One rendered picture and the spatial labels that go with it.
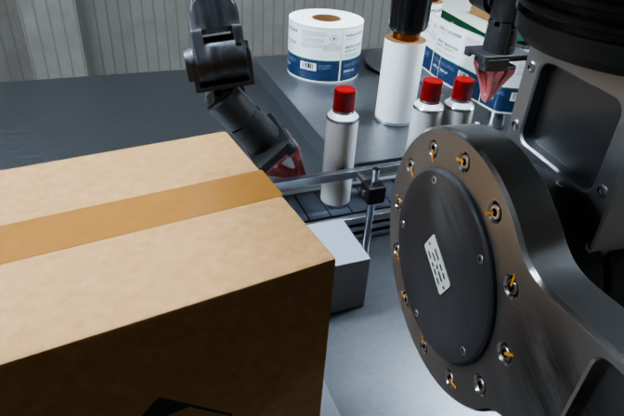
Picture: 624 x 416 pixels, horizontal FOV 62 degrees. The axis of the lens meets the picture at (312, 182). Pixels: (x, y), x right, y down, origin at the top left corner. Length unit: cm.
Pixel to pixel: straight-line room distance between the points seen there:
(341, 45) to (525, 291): 113
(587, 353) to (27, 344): 31
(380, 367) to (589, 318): 46
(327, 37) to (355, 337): 84
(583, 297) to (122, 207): 35
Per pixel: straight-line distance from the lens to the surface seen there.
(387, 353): 73
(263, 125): 76
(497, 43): 100
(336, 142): 82
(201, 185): 49
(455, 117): 91
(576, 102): 38
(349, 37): 139
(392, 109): 118
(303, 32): 139
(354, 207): 89
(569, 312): 29
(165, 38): 367
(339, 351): 72
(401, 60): 114
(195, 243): 42
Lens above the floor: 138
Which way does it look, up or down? 31 degrees down
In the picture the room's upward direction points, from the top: 4 degrees clockwise
